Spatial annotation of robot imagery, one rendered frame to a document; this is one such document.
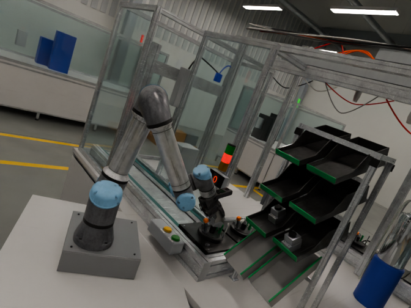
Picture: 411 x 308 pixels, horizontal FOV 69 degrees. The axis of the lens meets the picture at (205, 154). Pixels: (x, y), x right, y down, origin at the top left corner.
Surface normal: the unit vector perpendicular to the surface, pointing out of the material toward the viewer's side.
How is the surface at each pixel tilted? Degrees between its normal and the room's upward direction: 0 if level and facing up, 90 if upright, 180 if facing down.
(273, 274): 45
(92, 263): 90
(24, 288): 0
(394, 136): 90
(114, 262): 90
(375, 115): 90
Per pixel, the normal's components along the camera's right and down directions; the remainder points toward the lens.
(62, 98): 0.56, 0.39
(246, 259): -0.32, -0.77
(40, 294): 0.35, -0.91
